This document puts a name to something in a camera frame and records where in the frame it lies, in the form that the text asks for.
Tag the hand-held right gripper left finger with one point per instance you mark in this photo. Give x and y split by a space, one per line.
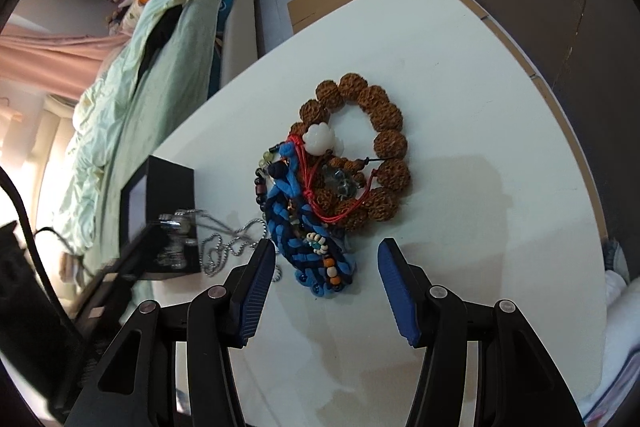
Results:
257 292

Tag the blue printed sheet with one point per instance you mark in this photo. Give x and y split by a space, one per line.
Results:
225 7

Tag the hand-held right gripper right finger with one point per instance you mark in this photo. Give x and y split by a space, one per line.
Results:
395 292

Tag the black jewelry box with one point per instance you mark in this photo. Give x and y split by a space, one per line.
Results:
167 187

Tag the draped pink curtain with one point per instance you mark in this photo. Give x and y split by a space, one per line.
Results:
55 52

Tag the light green blanket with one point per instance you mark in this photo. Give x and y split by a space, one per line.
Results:
110 117

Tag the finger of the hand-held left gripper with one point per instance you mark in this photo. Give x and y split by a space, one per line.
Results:
135 252

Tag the black garment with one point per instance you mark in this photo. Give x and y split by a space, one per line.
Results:
160 32

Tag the bed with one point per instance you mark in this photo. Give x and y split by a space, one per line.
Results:
240 32

